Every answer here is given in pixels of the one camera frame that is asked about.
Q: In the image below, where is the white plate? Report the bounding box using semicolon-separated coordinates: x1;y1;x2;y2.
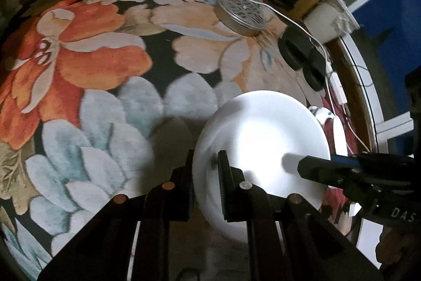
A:
193;90;330;243

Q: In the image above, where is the right hand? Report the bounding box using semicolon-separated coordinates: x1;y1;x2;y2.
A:
375;225;420;265

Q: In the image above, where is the patterned white bowl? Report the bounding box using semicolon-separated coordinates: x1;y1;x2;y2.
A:
308;106;348;156

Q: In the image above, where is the white power strip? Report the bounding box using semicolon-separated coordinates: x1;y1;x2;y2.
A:
326;62;348;106

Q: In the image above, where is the black slipper right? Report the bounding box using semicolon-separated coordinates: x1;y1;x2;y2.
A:
303;48;326;91

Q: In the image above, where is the black slipper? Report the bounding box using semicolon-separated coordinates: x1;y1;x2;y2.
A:
303;48;326;91
278;26;313;71

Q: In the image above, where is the black slipper left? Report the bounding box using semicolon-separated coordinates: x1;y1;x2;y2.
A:
278;26;313;71

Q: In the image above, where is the white bucket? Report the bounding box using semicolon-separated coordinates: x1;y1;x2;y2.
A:
304;0;360;44

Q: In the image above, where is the round perforated metal tin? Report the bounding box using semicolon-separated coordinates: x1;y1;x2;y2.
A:
214;0;266;36

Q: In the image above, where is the white cable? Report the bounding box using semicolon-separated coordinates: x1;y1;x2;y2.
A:
212;0;373;155

